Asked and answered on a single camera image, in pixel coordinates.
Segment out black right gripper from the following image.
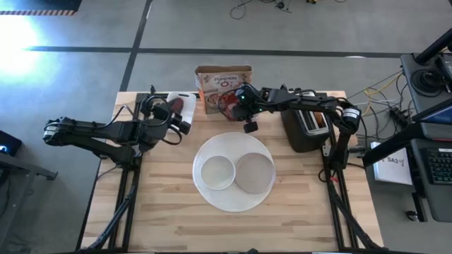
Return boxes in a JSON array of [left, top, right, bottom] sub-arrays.
[[231, 83, 272, 121]]

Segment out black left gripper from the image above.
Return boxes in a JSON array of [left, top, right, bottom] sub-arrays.
[[140, 99, 192, 150]]

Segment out dark red fruit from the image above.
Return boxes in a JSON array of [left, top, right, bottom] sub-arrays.
[[169, 97, 185, 114]]

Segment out red faceted plastic tumbler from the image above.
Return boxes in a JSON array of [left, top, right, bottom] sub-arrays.
[[218, 92, 244, 121]]

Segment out white plastic bin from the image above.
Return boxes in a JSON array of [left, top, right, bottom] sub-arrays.
[[165, 91, 197, 135]]

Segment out pumpkin cereal box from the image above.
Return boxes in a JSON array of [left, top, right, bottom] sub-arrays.
[[194, 65, 254, 115]]

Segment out round white woven placemat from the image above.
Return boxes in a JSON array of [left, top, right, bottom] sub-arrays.
[[192, 131, 277, 213]]

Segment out black toaster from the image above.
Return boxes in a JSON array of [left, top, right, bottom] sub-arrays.
[[280, 90, 335, 153]]

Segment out beige round plate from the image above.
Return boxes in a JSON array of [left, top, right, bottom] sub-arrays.
[[234, 152, 275, 195]]

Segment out white ceramic bowl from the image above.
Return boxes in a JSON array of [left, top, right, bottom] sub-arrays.
[[200, 155, 237, 191]]

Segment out grey metal stand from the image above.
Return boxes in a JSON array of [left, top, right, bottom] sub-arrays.
[[0, 151, 59, 248]]

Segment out white paper sheet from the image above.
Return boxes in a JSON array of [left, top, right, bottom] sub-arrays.
[[373, 141, 413, 186]]

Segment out black electronics box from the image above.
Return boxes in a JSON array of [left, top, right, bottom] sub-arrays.
[[0, 130, 23, 157]]

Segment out hazard striped floor mat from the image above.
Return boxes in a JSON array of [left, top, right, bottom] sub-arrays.
[[0, 0, 83, 16]]

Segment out open laptop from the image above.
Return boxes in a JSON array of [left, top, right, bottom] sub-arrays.
[[411, 98, 452, 140]]

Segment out black computer keyboard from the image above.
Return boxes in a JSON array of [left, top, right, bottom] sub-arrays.
[[426, 147, 452, 186]]

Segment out grey side desk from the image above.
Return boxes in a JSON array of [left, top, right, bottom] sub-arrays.
[[400, 52, 452, 223]]

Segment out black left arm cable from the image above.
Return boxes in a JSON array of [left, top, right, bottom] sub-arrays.
[[140, 94, 184, 146]]

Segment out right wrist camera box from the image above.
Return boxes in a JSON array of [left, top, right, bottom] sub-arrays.
[[242, 119, 259, 134]]

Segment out black aluminium table frame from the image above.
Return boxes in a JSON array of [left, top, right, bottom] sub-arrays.
[[76, 84, 384, 253]]

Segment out loose black floor cable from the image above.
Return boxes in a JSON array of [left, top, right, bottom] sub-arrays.
[[229, 0, 349, 20]]

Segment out tangled floor cables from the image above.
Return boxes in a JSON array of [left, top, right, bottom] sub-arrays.
[[347, 70, 414, 130]]

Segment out coiled black cable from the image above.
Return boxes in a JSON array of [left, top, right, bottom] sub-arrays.
[[410, 68, 444, 95]]

